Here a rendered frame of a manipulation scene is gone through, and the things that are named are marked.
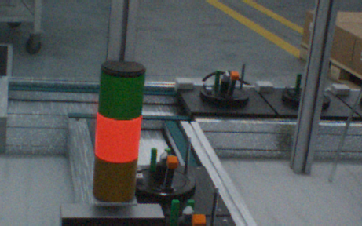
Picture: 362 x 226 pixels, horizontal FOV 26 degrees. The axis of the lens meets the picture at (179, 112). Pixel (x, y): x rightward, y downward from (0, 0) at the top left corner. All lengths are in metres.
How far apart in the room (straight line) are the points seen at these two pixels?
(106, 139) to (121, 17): 0.14
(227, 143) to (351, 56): 3.96
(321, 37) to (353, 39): 4.01
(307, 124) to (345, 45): 4.06
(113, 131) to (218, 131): 1.24
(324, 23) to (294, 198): 0.43
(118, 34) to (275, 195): 1.12
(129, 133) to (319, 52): 1.16
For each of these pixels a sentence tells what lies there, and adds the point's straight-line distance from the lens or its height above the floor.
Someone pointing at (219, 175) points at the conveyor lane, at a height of 0.96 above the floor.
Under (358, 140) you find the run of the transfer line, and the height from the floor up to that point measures 0.92.
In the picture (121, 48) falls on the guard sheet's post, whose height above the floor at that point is 1.43.
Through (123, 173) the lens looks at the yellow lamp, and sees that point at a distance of 0.89.
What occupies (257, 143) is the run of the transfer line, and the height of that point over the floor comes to 0.90.
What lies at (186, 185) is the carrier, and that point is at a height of 0.99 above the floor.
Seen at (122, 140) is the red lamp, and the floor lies 1.34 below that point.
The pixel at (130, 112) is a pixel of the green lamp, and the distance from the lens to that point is 0.86.
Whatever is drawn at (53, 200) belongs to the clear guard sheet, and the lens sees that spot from 0.96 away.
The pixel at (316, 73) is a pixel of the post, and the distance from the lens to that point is 1.99.
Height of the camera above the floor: 1.66
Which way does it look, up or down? 19 degrees down
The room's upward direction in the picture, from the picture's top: 6 degrees clockwise
